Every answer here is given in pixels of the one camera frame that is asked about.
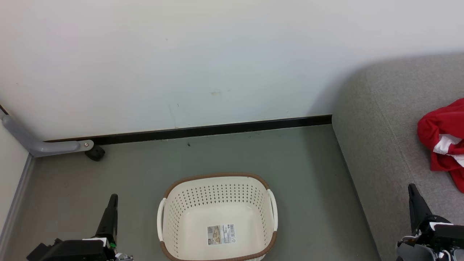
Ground black caster wheel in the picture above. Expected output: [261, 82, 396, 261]
[85, 144, 106, 162]

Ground red and white jersey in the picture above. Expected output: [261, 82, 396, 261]
[417, 98, 464, 193]

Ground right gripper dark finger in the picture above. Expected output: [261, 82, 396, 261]
[408, 183, 434, 235]

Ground printed label sticker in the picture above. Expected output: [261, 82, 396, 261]
[207, 224, 237, 246]

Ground grey fabric sofa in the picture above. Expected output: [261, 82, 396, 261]
[332, 53, 464, 261]

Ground cream laundry basket brown rim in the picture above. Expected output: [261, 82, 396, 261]
[157, 173, 279, 261]

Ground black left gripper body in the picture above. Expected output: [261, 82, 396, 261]
[103, 240, 134, 261]

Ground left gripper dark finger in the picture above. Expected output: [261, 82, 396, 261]
[95, 194, 119, 244]

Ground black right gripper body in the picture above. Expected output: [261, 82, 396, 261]
[396, 216, 464, 261]

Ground black wall baseboard strip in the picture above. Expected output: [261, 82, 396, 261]
[43, 115, 332, 146]

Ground grey metal stand leg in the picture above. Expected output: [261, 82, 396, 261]
[0, 109, 95, 158]

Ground grey wall skirting strip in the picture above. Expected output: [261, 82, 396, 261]
[0, 155, 36, 254]

